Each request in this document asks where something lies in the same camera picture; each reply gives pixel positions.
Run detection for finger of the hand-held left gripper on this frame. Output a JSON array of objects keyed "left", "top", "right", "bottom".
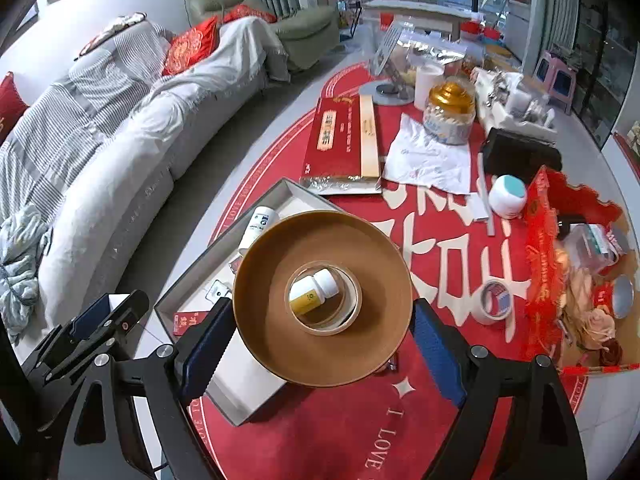
[
  {"left": 42, "top": 289, "right": 151, "bottom": 386},
  {"left": 22, "top": 292, "right": 113, "bottom": 376}
]

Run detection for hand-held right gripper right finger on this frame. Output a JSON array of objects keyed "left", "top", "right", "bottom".
[{"left": 409, "top": 297, "right": 588, "bottom": 480}]

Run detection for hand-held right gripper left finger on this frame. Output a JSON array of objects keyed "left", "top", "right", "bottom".
[{"left": 57, "top": 297, "right": 236, "bottom": 480}]

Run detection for white shallow box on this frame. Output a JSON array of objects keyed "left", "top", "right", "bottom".
[{"left": 154, "top": 177, "right": 346, "bottom": 427}]

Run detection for wide brown tape roll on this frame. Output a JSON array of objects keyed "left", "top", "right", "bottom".
[{"left": 232, "top": 210, "right": 413, "bottom": 388}]

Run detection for white bottle yellow label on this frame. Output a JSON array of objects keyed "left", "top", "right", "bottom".
[{"left": 289, "top": 268, "right": 340, "bottom": 317}]

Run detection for red card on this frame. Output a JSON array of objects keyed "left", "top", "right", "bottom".
[{"left": 173, "top": 310, "right": 211, "bottom": 337}]

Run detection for white printed tape roll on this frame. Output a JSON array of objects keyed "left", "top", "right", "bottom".
[{"left": 470, "top": 280, "right": 515, "bottom": 326}]

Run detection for light blue blanket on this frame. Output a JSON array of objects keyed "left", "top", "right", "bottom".
[{"left": 0, "top": 204, "right": 53, "bottom": 346}]

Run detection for cardboard box red trim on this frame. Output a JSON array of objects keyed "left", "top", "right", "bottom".
[{"left": 522, "top": 165, "right": 640, "bottom": 376}]

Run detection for white bottle blue label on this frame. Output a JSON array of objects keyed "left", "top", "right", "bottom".
[{"left": 237, "top": 206, "right": 281, "bottom": 258}]

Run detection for grey covered sofa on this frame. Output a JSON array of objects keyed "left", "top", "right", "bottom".
[{"left": 0, "top": 15, "right": 291, "bottom": 331}]

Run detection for white strip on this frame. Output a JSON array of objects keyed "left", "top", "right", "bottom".
[{"left": 475, "top": 152, "right": 497, "bottom": 236}]

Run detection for white teal round container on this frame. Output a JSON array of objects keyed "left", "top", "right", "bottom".
[{"left": 488, "top": 175, "right": 528, "bottom": 218}]

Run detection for clear plastic box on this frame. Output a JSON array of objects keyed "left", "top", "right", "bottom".
[{"left": 565, "top": 224, "right": 621, "bottom": 271}]

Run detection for silver round tin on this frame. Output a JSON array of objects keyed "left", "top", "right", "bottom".
[{"left": 612, "top": 276, "right": 636, "bottom": 320}]

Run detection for white plastic bag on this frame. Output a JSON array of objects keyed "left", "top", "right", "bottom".
[{"left": 382, "top": 112, "right": 473, "bottom": 195}]

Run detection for black box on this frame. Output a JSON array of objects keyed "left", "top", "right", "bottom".
[{"left": 481, "top": 127, "right": 563, "bottom": 176}]

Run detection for red cushion white letters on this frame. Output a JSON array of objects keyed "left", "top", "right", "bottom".
[{"left": 0, "top": 72, "right": 30, "bottom": 146}]

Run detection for beige long flat box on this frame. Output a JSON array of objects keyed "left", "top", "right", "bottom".
[{"left": 359, "top": 94, "right": 381, "bottom": 180}]

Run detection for flat red gift box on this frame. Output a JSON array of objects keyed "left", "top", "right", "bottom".
[{"left": 299, "top": 96, "right": 383, "bottom": 196}]

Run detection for clear jar gold lid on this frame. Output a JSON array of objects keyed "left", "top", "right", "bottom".
[{"left": 422, "top": 81, "right": 477, "bottom": 146}]

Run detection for white basket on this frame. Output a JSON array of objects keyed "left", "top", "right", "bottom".
[{"left": 472, "top": 67, "right": 558, "bottom": 141}]

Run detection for red embroidered cushion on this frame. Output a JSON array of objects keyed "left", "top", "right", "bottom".
[{"left": 162, "top": 16, "right": 221, "bottom": 77}]

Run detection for flat patterned cushion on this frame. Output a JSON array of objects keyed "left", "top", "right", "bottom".
[{"left": 75, "top": 11, "right": 148, "bottom": 58}]

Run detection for pink stool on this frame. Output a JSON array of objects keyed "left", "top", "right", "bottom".
[{"left": 532, "top": 50, "right": 578, "bottom": 111}]

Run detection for white framed picture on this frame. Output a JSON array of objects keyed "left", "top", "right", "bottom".
[{"left": 17, "top": 2, "right": 40, "bottom": 31}]

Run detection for grey perforated stand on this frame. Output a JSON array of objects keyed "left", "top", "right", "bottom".
[{"left": 370, "top": 20, "right": 417, "bottom": 106}]

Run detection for clear zip bag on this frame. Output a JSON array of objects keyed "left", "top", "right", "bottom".
[{"left": 395, "top": 25, "right": 468, "bottom": 68}]

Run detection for small red patterned cushion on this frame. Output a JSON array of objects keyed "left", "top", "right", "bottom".
[{"left": 222, "top": 4, "right": 277, "bottom": 24}]

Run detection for glass cabinet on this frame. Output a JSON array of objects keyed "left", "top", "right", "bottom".
[{"left": 570, "top": 0, "right": 640, "bottom": 146}]

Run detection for white table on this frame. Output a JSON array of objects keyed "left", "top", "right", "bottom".
[{"left": 364, "top": 0, "right": 473, "bottom": 41}]

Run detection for green armchair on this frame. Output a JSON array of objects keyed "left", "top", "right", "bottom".
[{"left": 189, "top": 0, "right": 341, "bottom": 72}]

